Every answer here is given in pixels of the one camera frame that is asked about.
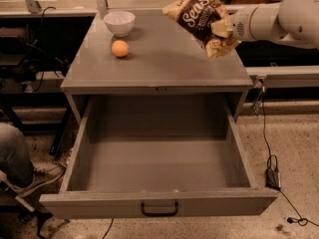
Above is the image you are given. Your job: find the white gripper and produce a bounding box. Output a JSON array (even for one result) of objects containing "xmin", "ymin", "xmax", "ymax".
[{"xmin": 210, "ymin": 5, "xmax": 257, "ymax": 41}]

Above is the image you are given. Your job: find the brown sea salt chip bag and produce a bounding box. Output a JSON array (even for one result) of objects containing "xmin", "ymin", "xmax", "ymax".
[{"xmin": 162, "ymin": 0, "xmax": 239, "ymax": 59}]

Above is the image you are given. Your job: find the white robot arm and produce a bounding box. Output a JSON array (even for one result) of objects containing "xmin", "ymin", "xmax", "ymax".
[{"xmin": 210, "ymin": 0, "xmax": 319, "ymax": 49}]

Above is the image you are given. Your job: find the grey cabinet counter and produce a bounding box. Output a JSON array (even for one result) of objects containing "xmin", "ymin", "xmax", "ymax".
[{"xmin": 61, "ymin": 9, "xmax": 252, "ymax": 120}]

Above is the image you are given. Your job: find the open grey top drawer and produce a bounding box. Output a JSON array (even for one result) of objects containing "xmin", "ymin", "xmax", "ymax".
[{"xmin": 40, "ymin": 94, "xmax": 277, "ymax": 219}]

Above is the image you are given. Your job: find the white ceramic bowl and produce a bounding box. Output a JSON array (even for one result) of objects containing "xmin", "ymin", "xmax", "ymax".
[{"xmin": 104, "ymin": 11, "xmax": 136, "ymax": 37}]

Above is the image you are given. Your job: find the orange fruit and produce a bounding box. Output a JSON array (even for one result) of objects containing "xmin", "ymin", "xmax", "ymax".
[{"xmin": 112, "ymin": 40, "xmax": 129, "ymax": 58}]

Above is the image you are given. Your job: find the black power adapter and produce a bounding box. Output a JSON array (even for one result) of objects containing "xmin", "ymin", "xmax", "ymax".
[{"xmin": 265, "ymin": 168, "xmax": 281, "ymax": 190}]

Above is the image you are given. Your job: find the dark machine left shelf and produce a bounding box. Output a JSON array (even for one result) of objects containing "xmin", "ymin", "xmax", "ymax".
[{"xmin": 0, "ymin": 26, "xmax": 41, "ymax": 83}]

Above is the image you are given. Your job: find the grey sneaker shoe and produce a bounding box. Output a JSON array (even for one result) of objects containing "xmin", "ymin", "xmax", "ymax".
[{"xmin": 9, "ymin": 166, "xmax": 65, "ymax": 197}]

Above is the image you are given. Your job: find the person's jeans leg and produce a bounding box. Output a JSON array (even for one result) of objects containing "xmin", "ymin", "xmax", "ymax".
[{"xmin": 0, "ymin": 123, "xmax": 34, "ymax": 188}]

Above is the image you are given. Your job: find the black chair base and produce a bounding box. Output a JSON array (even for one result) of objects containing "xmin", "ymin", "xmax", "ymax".
[{"xmin": 0, "ymin": 171, "xmax": 71, "ymax": 239}]

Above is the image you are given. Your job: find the black cable left shelf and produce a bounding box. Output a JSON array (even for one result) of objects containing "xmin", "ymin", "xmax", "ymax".
[{"xmin": 23, "ymin": 6, "xmax": 71, "ymax": 94}]

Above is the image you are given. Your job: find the black drawer handle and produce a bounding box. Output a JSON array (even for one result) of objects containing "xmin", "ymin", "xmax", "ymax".
[{"xmin": 141, "ymin": 202, "xmax": 179, "ymax": 217}]

